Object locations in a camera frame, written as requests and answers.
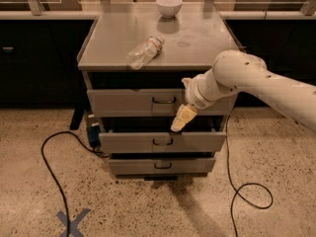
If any blue tape cross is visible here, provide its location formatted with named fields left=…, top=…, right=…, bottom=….
left=56, top=208, right=90, bottom=237

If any grey middle drawer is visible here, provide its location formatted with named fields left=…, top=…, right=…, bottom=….
left=100, top=132, right=225, bottom=153

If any blue power box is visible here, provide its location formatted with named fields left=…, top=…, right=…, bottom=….
left=85, top=114, right=101, bottom=147

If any grey bottom drawer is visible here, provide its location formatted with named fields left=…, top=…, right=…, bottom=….
left=109, top=158, right=215, bottom=176

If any grey drawer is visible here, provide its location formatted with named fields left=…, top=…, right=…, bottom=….
left=86, top=87, right=240, bottom=118
left=100, top=132, right=225, bottom=153
left=109, top=158, right=215, bottom=176

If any dark counter with white top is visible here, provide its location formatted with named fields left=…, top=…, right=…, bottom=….
left=0, top=19, right=316, bottom=109

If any grey metal drawer cabinet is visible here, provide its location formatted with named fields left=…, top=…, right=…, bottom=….
left=79, top=3, right=237, bottom=179

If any grey top drawer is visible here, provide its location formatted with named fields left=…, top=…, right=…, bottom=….
left=86, top=87, right=240, bottom=118

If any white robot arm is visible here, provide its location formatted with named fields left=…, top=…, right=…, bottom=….
left=171, top=50, right=316, bottom=132

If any clear plastic water bottle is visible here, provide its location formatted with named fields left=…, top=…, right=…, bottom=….
left=126, top=36, right=165, bottom=70

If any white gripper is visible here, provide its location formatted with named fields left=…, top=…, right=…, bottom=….
left=171, top=72, right=219, bottom=132

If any black cable left floor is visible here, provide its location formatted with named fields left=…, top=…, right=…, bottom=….
left=40, top=130, right=110, bottom=237

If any white ceramic bowl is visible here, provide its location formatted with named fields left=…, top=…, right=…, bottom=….
left=156, top=0, right=183, bottom=18

